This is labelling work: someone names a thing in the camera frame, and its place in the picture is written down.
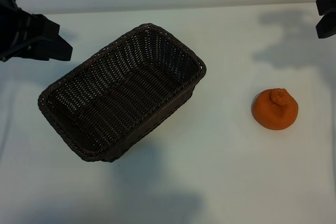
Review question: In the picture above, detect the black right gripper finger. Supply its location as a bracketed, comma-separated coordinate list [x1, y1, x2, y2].
[315, 0, 336, 39]

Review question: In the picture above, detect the dark brown wicker basket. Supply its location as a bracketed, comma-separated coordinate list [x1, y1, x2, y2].
[37, 23, 207, 163]

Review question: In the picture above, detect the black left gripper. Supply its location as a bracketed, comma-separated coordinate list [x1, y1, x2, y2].
[0, 0, 74, 62]

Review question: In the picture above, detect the orange fruit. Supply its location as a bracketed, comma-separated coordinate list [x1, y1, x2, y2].
[252, 88, 299, 131]

